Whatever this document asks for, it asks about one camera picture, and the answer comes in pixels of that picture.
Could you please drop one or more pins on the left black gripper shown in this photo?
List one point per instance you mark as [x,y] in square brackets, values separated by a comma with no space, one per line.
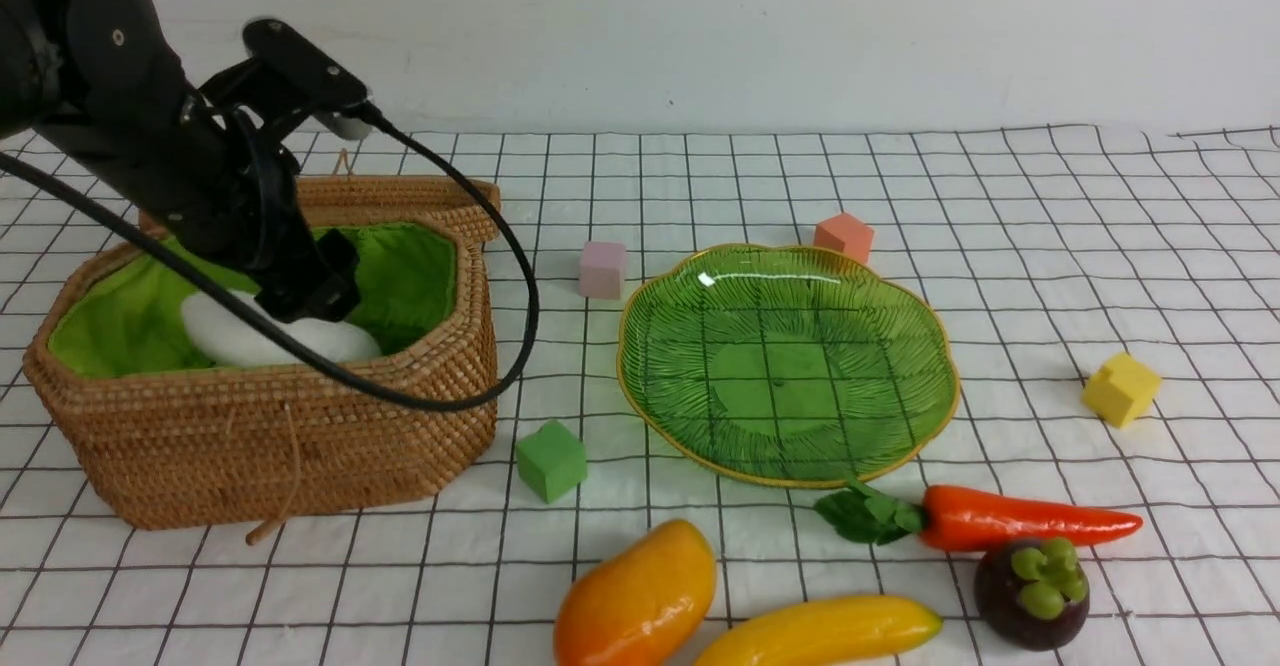
[223,191]

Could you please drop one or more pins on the white toy radish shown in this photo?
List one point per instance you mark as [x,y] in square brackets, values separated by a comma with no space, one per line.
[228,341]

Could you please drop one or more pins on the orange toy mango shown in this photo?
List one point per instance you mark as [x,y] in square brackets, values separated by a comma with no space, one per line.
[641,606]

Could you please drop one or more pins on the purple toy mangosteen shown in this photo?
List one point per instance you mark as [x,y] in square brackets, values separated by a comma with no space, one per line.
[1033,593]

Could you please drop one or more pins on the woven rattan basket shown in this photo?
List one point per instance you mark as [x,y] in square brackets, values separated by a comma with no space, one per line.
[168,440]

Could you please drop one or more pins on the woven rattan basket lid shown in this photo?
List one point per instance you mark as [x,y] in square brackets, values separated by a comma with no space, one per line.
[347,199]

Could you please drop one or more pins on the pink foam cube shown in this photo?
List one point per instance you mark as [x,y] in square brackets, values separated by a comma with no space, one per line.
[602,270]

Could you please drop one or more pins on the green foam cube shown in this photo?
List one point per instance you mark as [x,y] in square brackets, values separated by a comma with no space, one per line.
[551,461]

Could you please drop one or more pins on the green glass leaf plate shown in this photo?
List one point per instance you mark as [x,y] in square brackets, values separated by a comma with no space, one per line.
[791,367]

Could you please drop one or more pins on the orange foam cube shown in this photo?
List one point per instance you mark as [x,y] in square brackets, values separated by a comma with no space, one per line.
[845,234]

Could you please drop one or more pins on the yellow toy banana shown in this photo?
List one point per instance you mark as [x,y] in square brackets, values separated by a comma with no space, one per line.
[827,632]

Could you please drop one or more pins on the orange toy carrot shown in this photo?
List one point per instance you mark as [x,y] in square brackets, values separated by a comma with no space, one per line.
[951,518]

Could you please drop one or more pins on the white grid tablecloth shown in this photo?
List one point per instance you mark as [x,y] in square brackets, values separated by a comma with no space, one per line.
[1045,252]

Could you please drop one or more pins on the yellow foam cube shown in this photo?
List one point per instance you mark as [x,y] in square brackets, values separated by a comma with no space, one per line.
[1122,390]

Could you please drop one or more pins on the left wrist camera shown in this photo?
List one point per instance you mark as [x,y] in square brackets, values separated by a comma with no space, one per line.
[286,80]

